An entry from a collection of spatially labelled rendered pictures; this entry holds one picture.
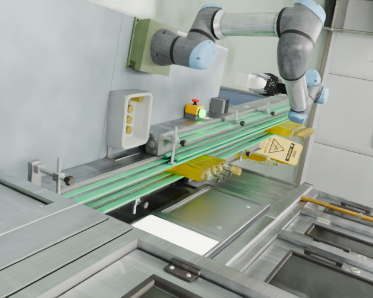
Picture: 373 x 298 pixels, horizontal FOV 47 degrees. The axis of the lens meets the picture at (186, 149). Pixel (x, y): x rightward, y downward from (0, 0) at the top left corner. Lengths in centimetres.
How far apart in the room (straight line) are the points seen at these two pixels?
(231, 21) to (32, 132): 82
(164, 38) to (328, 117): 617
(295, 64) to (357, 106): 618
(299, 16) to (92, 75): 76
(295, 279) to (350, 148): 623
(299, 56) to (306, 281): 77
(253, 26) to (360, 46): 602
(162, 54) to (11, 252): 114
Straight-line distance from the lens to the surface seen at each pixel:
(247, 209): 196
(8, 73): 142
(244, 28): 165
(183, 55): 171
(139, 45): 177
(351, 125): 769
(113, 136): 176
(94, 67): 166
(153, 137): 188
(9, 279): 76
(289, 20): 153
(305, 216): 213
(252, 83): 204
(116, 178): 165
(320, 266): 174
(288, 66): 149
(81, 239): 86
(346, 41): 764
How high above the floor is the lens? 187
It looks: 28 degrees down
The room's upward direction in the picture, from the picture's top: 107 degrees clockwise
